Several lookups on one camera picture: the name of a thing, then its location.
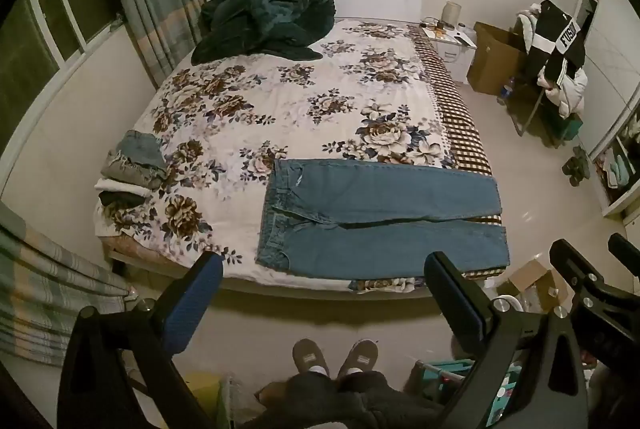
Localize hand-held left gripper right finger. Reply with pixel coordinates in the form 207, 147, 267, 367
424, 251, 589, 429

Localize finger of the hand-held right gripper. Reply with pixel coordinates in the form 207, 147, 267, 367
549, 238, 640, 367
607, 233, 640, 261

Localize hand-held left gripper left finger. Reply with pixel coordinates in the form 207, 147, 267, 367
57, 250, 224, 429

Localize blue jeans pants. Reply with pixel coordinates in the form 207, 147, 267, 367
255, 158, 511, 280

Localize folded grey pants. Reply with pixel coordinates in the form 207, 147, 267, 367
101, 152, 169, 188

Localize small cardboard box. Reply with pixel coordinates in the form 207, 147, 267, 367
500, 258, 569, 315

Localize teal basket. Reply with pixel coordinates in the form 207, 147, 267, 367
412, 358, 524, 429

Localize yellow container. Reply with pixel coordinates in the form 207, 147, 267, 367
182, 371, 224, 429

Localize brown slipper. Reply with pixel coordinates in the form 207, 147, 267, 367
292, 338, 331, 378
337, 339, 380, 380

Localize folded black cloth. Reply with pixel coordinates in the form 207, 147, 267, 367
97, 190, 152, 210

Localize folded white cloth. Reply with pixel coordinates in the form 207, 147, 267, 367
94, 178, 151, 198

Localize person's dark trousers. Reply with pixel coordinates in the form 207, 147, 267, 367
254, 371, 451, 429

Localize white puffy jacket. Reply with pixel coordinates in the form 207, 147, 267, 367
537, 66, 589, 119

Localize metal chair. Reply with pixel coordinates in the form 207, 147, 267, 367
510, 14, 586, 149

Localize folded blue jeans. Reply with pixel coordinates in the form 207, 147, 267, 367
119, 130, 166, 170

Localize white wardrobe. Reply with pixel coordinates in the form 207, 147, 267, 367
570, 0, 640, 218

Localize plastic water bottle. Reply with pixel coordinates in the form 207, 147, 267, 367
496, 78, 516, 106

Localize brown checkered mattress cover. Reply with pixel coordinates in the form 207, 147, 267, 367
409, 25, 504, 282

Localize large cardboard box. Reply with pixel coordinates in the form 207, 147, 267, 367
466, 22, 532, 96

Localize black and white jacket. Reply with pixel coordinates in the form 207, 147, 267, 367
522, 0, 587, 90

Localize white nightstand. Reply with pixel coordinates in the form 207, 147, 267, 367
419, 23, 477, 86

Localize white cylindrical lamp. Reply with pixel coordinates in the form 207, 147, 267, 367
442, 0, 462, 28

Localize dark green blanket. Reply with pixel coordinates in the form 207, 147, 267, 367
191, 0, 337, 65

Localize window with white frame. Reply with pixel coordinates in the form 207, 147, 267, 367
0, 0, 124, 150

